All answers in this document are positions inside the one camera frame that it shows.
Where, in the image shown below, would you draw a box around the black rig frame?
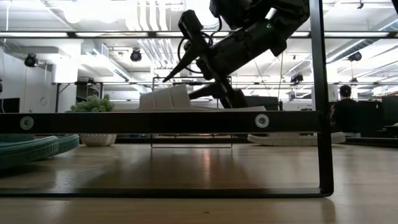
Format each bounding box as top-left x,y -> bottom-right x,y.
0,30 -> 398,147

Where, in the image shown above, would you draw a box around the desk with black legs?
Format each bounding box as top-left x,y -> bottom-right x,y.
51,81 -> 105,113

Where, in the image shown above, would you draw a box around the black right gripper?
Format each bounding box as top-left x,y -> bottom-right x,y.
162,9 -> 262,109

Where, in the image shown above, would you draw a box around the green plant in white pot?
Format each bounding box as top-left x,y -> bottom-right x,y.
67,94 -> 118,147

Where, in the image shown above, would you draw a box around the person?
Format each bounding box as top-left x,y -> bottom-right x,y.
330,84 -> 363,138

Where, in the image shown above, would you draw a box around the black metal wooden shoe shelf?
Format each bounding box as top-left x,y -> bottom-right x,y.
0,0 -> 335,198

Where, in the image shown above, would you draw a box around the teal rubber slide sandal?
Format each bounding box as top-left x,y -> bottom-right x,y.
0,133 -> 60,170
37,134 -> 80,162

